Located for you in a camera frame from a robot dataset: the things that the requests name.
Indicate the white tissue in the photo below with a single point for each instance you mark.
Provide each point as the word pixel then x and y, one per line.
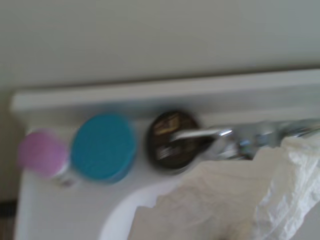
pixel 225 195

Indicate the black round jar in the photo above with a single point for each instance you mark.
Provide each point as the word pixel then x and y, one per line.
pixel 165 140

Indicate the teal round jar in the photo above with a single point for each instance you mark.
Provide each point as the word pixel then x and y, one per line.
pixel 103 147

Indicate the chrome faucet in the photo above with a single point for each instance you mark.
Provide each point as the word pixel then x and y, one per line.
pixel 225 140

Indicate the pink capped bottle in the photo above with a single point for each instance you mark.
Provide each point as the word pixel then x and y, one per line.
pixel 42 152

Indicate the white sink vanity top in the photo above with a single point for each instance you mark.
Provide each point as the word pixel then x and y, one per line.
pixel 62 210

